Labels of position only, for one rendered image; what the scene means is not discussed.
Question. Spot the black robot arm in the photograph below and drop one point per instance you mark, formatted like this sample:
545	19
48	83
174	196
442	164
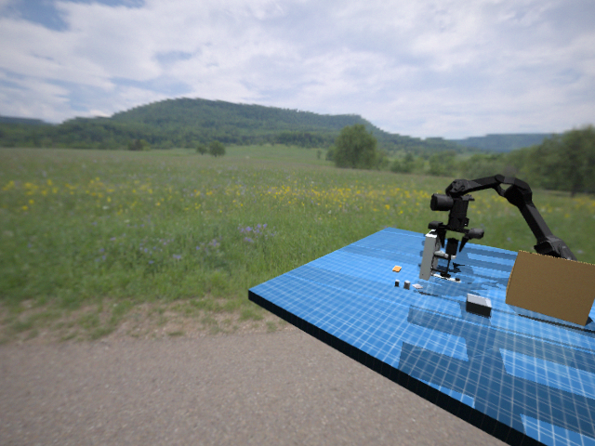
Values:
518	194

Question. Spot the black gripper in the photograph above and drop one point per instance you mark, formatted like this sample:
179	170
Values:
455	223

